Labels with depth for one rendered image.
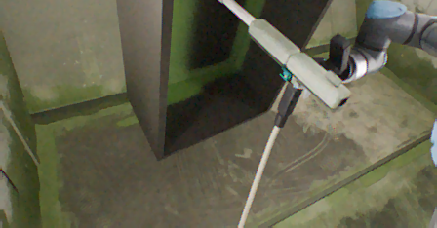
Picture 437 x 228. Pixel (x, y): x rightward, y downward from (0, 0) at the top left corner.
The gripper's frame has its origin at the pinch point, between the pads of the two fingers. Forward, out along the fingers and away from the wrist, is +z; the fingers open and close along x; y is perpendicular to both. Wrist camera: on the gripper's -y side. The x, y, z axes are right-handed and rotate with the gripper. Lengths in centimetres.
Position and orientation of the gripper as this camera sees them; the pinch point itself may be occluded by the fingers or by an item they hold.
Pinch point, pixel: (295, 77)
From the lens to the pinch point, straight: 67.5
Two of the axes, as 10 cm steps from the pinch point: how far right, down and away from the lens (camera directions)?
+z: -7.8, 2.3, -5.9
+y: -2.5, 7.5, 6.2
